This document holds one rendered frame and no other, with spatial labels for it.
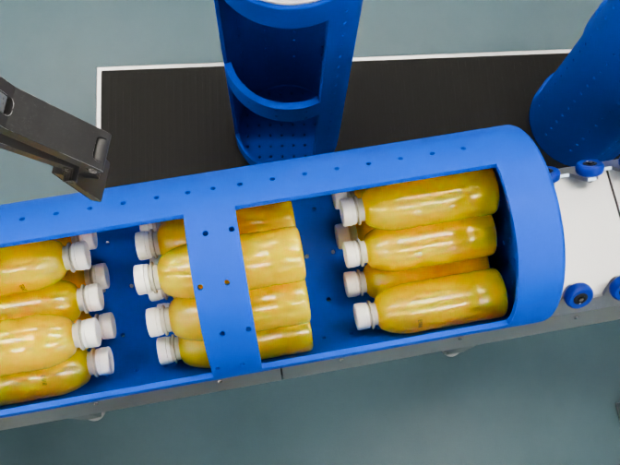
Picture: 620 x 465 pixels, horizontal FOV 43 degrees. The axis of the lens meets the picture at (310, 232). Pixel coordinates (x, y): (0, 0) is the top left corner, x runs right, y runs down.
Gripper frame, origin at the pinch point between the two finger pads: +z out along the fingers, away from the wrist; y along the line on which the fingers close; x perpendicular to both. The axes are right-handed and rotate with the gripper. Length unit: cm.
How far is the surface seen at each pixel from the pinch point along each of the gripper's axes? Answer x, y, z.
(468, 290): 6, 39, 60
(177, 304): -3.8, 0.6, 49.4
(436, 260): 9, 34, 60
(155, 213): 6.2, -2.3, 41.5
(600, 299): 10, 61, 78
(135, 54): 77, -60, 163
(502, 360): 5, 60, 171
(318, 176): 15, 17, 45
